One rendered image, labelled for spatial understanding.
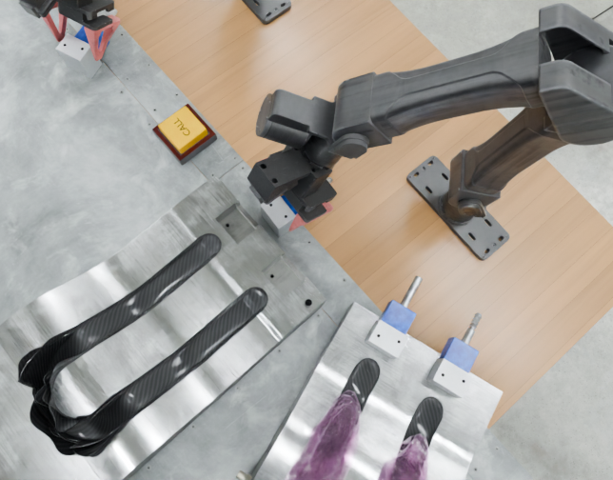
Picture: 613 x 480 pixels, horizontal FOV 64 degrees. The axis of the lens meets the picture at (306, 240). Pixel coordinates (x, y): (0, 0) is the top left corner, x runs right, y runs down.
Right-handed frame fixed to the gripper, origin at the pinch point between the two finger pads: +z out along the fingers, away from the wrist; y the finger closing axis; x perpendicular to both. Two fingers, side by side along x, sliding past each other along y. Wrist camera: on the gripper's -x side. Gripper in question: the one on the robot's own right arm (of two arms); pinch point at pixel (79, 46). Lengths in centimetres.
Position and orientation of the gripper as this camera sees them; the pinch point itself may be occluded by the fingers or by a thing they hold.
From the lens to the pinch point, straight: 101.0
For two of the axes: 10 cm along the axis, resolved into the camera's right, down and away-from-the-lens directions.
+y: 8.9, 4.6, -0.7
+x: 3.7, -6.2, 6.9
